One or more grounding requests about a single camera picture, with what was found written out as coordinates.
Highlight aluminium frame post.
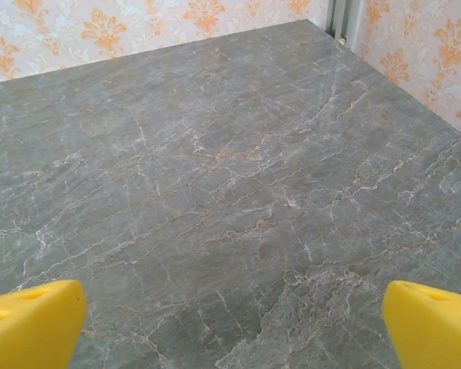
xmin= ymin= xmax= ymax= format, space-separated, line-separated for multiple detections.
xmin=325 ymin=0 xmax=366 ymax=46

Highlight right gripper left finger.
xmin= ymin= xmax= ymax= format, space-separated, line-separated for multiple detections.
xmin=0 ymin=279 xmax=88 ymax=369

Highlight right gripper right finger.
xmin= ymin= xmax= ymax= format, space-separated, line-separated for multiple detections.
xmin=382 ymin=280 xmax=461 ymax=369

